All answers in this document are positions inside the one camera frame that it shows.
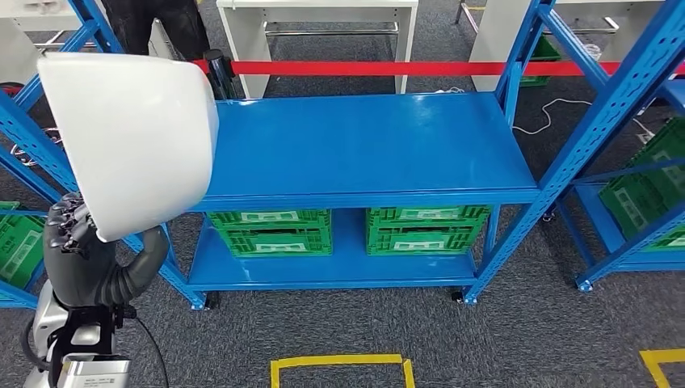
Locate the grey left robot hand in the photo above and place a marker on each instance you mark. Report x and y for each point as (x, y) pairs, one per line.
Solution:
(80, 273)

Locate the white curved plastic part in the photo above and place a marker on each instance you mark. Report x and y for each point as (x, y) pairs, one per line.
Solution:
(128, 139)

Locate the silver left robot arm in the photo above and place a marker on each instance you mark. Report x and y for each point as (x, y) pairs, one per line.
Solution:
(45, 321)

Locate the blue metal shelf rack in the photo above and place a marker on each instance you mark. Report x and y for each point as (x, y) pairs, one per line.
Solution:
(16, 297)
(594, 214)
(364, 144)

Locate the white desk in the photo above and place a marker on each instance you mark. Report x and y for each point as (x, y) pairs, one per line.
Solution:
(492, 43)
(27, 37)
(251, 48)

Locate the yellow floor tape rectangle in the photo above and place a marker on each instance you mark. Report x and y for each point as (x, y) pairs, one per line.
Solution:
(663, 356)
(337, 360)

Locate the red barrier belt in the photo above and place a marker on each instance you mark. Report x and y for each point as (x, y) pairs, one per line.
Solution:
(374, 68)

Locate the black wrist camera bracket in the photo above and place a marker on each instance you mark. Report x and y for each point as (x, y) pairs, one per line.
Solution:
(80, 321)

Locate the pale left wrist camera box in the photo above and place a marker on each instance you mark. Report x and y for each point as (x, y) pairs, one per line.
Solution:
(96, 375)

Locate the black stanchion post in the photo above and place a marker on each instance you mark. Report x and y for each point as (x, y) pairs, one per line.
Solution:
(219, 75)

